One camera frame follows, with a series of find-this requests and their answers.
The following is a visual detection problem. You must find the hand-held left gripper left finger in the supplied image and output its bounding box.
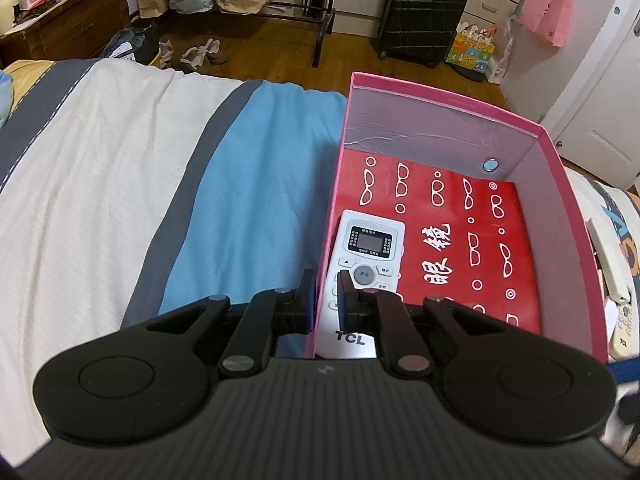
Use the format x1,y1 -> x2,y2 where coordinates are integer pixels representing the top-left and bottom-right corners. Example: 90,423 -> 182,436
122,267 -> 318,379

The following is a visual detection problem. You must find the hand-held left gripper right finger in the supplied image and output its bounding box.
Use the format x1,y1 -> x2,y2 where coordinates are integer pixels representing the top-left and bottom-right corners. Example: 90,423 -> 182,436
336,270 -> 521,379

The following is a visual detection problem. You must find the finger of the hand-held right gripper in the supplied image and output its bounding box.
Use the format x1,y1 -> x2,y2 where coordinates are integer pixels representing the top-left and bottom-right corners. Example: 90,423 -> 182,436
611,357 -> 640,441

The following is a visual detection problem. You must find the cream remote control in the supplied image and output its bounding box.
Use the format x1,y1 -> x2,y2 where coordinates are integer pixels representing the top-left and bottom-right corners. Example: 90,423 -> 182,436
609,302 -> 640,361

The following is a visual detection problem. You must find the large-screen white remote control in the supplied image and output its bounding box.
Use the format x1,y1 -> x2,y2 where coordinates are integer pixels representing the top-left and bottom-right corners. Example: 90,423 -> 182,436
586,217 -> 632,306

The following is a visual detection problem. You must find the pink cardboard box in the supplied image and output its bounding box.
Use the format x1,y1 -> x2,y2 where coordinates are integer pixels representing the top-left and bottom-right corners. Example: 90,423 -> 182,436
314,71 -> 612,366

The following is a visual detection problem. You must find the red bag with glasses print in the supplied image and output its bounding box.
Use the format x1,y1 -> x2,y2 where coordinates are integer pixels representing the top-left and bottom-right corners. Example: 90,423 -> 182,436
345,152 -> 543,336

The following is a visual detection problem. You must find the striped bed sheet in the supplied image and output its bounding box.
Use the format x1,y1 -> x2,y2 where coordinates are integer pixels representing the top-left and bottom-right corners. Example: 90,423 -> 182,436
0,57 -> 640,466

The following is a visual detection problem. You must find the white door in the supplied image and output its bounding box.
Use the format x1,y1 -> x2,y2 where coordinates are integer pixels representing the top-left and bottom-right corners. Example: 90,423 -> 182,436
542,0 -> 640,188

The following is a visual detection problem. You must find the black metal rack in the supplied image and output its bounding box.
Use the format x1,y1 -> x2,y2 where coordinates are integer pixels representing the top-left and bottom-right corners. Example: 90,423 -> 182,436
160,0 -> 346,68

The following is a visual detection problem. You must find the colourful gift bag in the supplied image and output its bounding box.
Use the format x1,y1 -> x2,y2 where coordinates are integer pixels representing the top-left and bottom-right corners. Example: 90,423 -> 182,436
445,22 -> 498,73

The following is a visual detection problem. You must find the clear plastic bag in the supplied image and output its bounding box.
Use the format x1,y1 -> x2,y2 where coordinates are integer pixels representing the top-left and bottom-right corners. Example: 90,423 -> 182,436
482,15 -> 518,86

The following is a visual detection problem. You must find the black suitcase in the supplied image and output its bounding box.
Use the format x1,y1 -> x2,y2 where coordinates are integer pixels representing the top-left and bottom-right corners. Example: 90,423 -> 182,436
376,0 -> 473,70

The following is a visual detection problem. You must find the white wardrobe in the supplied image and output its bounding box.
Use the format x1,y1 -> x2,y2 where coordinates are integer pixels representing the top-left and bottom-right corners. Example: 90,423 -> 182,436
502,0 -> 633,126

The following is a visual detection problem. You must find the dark bag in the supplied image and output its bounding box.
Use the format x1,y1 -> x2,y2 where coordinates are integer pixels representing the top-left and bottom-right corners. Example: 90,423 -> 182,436
100,25 -> 161,66

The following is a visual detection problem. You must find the white drawer cabinet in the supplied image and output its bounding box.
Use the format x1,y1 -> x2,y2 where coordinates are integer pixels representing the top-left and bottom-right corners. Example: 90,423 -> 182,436
457,0 -> 531,36

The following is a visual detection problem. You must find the pink paper bag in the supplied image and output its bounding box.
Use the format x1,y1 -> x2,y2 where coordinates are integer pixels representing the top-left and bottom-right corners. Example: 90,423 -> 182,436
517,0 -> 575,48

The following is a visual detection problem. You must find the yellow blanket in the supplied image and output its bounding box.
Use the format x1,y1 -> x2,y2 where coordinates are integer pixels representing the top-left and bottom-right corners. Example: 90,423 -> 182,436
0,59 -> 57,126

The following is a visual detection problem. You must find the wooden cabinet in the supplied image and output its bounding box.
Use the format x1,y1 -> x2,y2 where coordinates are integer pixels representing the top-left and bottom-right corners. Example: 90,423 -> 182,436
0,0 -> 132,68

